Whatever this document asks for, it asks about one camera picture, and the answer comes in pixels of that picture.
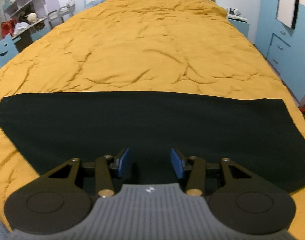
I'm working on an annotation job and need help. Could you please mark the blue smiley chair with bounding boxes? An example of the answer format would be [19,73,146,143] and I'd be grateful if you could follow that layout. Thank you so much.
[0,35,19,68]

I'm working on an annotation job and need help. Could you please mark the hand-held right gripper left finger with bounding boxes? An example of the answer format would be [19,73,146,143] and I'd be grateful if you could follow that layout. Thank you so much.
[42,147,131,197]

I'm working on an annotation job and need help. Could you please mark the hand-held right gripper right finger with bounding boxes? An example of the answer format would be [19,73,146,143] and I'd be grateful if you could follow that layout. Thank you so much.
[170,147,260,197]

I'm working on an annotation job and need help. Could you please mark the black pants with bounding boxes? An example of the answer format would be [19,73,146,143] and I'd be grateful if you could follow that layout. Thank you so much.
[0,91,305,193]

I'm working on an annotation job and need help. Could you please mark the red bag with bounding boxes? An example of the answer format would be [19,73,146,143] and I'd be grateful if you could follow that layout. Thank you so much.
[1,19,17,38]

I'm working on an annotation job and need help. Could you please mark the blue nightstand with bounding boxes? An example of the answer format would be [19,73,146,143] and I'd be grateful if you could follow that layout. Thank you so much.
[227,14,250,39]

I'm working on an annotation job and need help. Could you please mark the grey metal rack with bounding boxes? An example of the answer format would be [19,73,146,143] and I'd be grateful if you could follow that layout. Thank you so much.
[47,4,75,29]

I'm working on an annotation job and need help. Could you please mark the blue wardrobe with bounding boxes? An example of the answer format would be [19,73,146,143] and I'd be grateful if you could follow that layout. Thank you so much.
[255,0,305,103]

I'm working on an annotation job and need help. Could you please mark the black framed mirror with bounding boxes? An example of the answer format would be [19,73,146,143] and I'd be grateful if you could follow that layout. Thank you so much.
[276,0,300,28]

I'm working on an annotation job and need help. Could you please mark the white plastic bag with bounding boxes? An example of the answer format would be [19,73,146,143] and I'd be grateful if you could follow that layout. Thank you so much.
[14,22,30,35]

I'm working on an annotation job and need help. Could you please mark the yellow quilted blanket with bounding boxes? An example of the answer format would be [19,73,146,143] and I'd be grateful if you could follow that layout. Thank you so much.
[0,0,305,233]

